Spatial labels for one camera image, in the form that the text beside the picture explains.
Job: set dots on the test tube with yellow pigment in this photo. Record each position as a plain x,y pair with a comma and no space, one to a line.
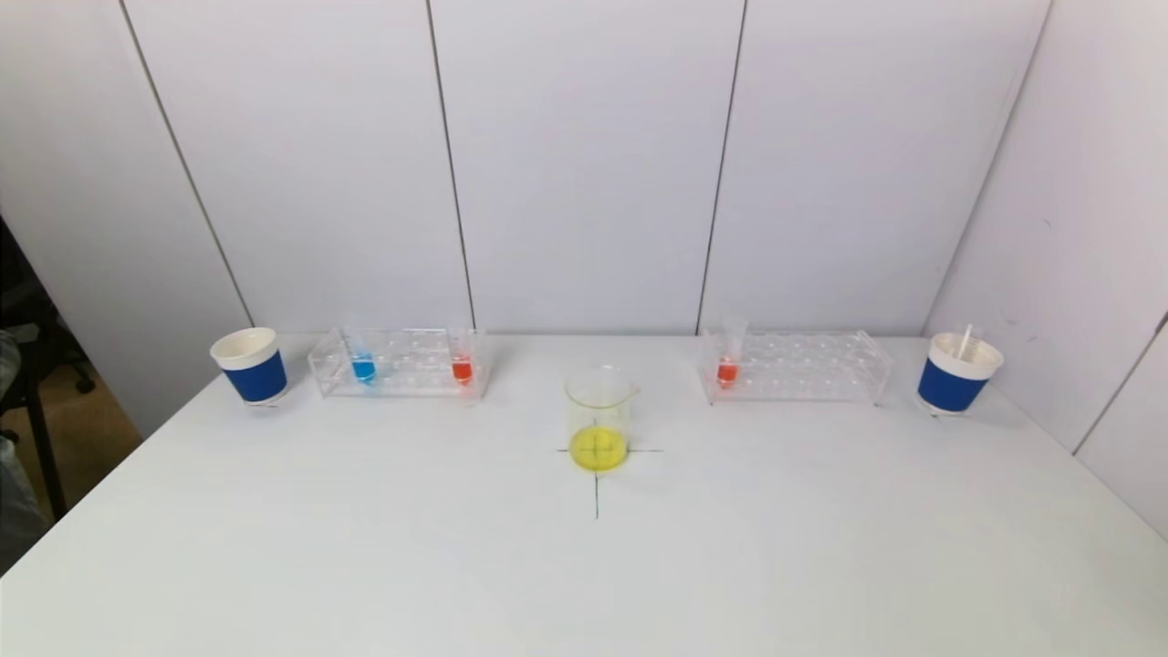
964,342

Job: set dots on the clear glass beaker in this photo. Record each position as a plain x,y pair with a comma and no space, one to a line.
598,449

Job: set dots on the test tube with red pigment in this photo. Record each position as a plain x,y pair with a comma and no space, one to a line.
727,371
462,370

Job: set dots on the clear acrylic test tube rack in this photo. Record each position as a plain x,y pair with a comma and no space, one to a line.
411,379
803,374

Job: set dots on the test tube with blue pigment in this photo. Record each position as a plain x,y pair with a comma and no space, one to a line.
363,368

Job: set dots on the blue white paper cup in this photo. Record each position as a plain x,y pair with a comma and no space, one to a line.
954,388
255,374

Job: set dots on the grey fabric object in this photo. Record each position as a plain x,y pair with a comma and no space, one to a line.
16,502

